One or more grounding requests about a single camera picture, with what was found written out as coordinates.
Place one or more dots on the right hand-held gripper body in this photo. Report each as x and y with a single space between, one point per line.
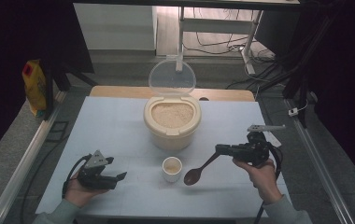
253 152

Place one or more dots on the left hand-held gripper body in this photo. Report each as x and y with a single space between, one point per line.
96 179

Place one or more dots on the dark brown wooden spoon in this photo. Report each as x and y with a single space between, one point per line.
192 177

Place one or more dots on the white cup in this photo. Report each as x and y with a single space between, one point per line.
171 175

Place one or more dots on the cream rice container with clear lid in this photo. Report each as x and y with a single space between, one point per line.
172 138

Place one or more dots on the white rice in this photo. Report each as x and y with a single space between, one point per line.
172 115

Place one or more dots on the person's left hand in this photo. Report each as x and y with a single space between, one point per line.
77 194

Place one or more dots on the person's right hand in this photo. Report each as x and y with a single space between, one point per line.
264 180

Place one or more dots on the small white device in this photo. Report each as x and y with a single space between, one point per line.
293 112

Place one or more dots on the black stand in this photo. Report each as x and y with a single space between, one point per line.
52 77

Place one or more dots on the yellow red box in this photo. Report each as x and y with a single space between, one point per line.
35 87

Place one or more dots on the white cabinet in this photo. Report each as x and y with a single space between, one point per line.
115 26

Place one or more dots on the aluminium rail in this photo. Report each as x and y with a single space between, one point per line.
26 161
319 168

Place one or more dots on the white desk frame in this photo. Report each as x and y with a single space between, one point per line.
216 25

